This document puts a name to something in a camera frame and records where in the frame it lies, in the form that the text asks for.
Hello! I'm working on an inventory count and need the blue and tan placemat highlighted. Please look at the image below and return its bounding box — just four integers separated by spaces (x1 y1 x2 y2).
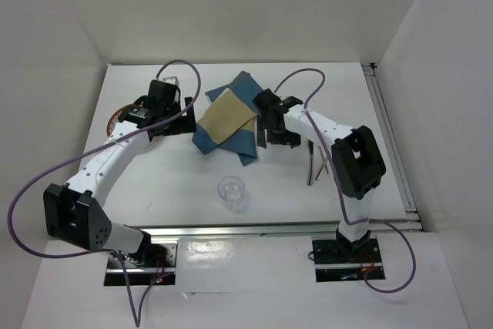
192 71 263 166

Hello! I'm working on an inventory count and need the silver spoon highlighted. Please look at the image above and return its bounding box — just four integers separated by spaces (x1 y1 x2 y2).
318 143 335 176

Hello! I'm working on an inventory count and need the silver knife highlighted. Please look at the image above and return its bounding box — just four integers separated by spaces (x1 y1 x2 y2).
314 146 332 182

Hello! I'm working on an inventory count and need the floral plate with orange rim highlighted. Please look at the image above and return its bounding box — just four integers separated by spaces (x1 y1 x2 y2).
106 96 145 138

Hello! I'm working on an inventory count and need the clear plastic cup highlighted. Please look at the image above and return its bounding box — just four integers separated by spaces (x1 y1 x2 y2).
217 176 246 212

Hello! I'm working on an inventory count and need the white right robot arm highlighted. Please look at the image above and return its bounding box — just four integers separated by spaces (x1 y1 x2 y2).
253 89 386 261

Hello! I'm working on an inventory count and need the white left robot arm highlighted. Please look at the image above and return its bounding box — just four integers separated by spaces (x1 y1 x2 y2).
43 76 196 267

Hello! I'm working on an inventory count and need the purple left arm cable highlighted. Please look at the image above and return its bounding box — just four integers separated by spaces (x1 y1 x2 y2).
6 59 203 327

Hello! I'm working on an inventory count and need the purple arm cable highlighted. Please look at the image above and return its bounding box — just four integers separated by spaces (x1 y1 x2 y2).
6 59 203 327
274 68 417 293

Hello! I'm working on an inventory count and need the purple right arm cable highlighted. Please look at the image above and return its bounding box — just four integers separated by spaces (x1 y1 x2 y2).
274 68 417 293

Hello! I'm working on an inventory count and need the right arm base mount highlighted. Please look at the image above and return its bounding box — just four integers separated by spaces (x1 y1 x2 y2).
307 237 385 283

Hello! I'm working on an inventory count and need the aluminium rail front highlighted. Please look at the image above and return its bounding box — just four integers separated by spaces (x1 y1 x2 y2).
122 220 421 238

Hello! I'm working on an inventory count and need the aluminium rail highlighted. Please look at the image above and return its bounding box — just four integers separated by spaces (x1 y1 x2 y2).
361 62 421 225
122 220 421 238

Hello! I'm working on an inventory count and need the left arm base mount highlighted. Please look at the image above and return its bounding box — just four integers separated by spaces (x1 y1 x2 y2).
103 239 178 287

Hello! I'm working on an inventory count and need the aluminium rail right side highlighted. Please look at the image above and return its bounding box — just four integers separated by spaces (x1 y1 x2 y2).
361 62 421 225

